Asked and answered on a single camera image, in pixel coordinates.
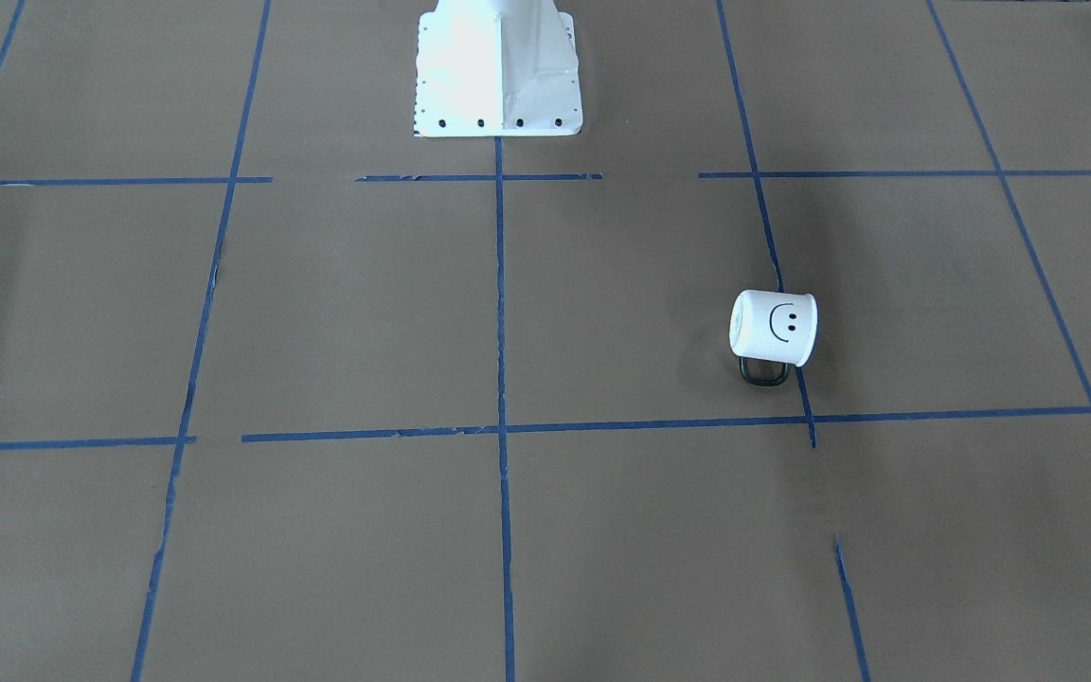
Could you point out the white pedestal column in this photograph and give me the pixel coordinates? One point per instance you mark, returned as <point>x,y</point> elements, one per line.
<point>497,69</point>

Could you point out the white smiley mug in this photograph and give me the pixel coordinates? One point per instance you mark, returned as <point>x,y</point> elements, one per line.
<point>773,327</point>

